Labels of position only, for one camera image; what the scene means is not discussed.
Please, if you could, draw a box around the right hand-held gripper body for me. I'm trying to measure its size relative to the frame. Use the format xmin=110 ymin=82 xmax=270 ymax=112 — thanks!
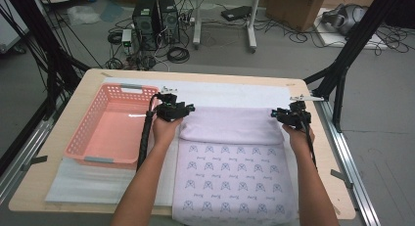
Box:
xmin=282 ymin=94 xmax=326 ymax=130

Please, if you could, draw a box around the black flat device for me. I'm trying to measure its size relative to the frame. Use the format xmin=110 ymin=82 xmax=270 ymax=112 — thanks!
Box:
xmin=220 ymin=5 xmax=253 ymax=23

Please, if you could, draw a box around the white foam mat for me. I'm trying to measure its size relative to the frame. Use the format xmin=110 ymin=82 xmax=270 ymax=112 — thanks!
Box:
xmin=44 ymin=76 xmax=326 ymax=211

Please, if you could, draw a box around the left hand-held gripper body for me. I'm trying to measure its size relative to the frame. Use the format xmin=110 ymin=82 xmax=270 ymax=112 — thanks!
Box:
xmin=153 ymin=85 xmax=189 ymax=123

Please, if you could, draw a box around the white power adapter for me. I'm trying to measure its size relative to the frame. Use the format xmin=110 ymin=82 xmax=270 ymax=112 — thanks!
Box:
xmin=120 ymin=28 xmax=133 ymax=55

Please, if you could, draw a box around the aluminium rail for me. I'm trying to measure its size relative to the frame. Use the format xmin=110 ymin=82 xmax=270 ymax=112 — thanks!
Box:
xmin=311 ymin=92 xmax=381 ymax=226
xmin=0 ymin=98 xmax=67 ymax=204

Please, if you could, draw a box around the black computer tower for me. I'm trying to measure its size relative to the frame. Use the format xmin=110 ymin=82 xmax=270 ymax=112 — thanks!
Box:
xmin=131 ymin=0 xmax=161 ymax=52
xmin=158 ymin=0 xmax=181 ymax=44

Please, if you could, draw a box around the white-legged desk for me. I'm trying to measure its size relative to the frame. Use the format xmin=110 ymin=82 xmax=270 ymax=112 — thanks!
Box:
xmin=192 ymin=0 xmax=262 ymax=54

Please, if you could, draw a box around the grey backpack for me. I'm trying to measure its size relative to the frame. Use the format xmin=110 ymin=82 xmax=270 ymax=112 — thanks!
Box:
xmin=321 ymin=3 xmax=368 ymax=36

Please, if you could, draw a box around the person's right hand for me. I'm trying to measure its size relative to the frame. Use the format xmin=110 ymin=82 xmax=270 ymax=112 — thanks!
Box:
xmin=283 ymin=124 xmax=316 ymax=155

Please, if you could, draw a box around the white floor board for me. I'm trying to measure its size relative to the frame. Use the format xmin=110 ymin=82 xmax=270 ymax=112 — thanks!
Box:
xmin=313 ymin=7 xmax=390 ymax=51

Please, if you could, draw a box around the clear plastic bag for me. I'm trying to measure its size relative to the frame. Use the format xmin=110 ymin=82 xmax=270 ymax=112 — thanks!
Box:
xmin=67 ymin=4 xmax=101 ymax=25

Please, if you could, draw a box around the coil of black cable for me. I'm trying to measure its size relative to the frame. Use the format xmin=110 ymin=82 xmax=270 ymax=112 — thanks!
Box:
xmin=166 ymin=46 xmax=191 ymax=65

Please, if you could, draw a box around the black frame post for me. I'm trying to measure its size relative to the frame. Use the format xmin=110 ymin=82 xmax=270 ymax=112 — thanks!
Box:
xmin=302 ymin=0 xmax=404 ymax=134
xmin=0 ymin=0 xmax=92 ymax=178

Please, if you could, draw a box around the person's left hand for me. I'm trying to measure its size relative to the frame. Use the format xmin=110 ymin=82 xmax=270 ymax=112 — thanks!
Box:
xmin=152 ymin=117 xmax=184 ymax=149

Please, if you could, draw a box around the grey metal bracket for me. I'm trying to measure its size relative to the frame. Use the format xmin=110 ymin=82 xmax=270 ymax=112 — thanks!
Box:
xmin=330 ymin=168 xmax=354 ymax=190
xmin=21 ymin=155 xmax=49 ymax=172

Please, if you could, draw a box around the tangle of black floor cables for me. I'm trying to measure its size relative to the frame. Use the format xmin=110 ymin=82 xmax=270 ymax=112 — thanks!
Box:
xmin=254 ymin=19 xmax=415 ymax=58

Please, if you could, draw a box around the blue sheet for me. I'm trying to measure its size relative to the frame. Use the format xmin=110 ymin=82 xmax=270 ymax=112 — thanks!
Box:
xmin=99 ymin=0 xmax=125 ymax=23

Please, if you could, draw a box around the pink plastic basket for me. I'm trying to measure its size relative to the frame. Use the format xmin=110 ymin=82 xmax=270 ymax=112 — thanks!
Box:
xmin=64 ymin=82 xmax=161 ymax=165

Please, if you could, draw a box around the open cardboard box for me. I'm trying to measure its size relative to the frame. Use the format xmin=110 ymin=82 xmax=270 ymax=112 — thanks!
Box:
xmin=265 ymin=0 xmax=327 ymax=32

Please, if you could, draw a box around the lilac printed towel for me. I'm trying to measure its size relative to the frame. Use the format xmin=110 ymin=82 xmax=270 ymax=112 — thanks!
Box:
xmin=171 ymin=106 xmax=300 ymax=226

